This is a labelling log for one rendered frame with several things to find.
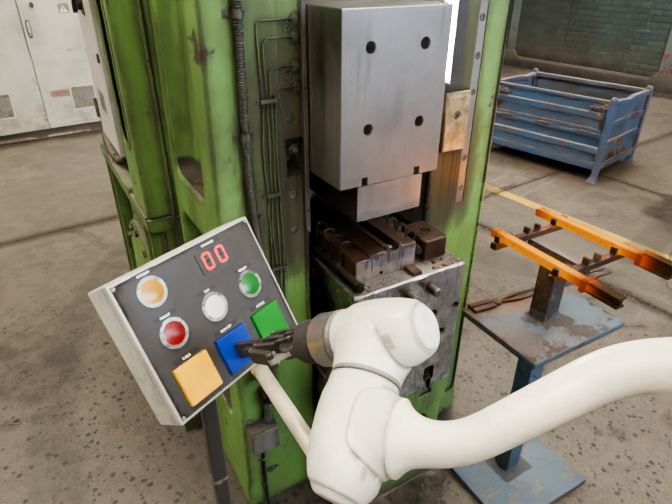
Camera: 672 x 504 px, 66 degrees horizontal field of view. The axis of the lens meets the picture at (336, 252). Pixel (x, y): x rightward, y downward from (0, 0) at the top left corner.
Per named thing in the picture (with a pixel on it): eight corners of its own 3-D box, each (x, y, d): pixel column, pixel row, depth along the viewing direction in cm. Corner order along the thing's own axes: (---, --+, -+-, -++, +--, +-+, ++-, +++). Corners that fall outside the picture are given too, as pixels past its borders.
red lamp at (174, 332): (191, 342, 95) (187, 323, 92) (165, 351, 92) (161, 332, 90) (186, 333, 97) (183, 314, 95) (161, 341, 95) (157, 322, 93)
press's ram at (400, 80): (461, 164, 141) (482, 1, 121) (340, 191, 124) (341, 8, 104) (374, 126, 172) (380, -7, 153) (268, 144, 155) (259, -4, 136)
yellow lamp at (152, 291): (169, 302, 93) (165, 281, 91) (143, 309, 91) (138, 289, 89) (165, 293, 95) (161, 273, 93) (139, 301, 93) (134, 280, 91)
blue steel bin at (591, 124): (634, 163, 492) (657, 86, 456) (594, 183, 446) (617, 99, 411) (522, 135, 571) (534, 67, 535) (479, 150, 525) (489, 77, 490)
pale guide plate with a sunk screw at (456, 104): (464, 148, 156) (472, 90, 148) (441, 153, 152) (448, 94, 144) (459, 146, 158) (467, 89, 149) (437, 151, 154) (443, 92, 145)
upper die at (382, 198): (419, 206, 140) (422, 173, 135) (356, 222, 131) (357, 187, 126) (339, 160, 171) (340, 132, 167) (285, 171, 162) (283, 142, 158)
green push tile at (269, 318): (290, 329, 113) (275, 298, 111) (267, 347, 107) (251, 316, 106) (284, 329, 114) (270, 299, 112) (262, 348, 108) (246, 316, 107)
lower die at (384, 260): (413, 264, 149) (416, 238, 145) (355, 283, 140) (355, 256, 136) (339, 211, 180) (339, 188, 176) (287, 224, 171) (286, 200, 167)
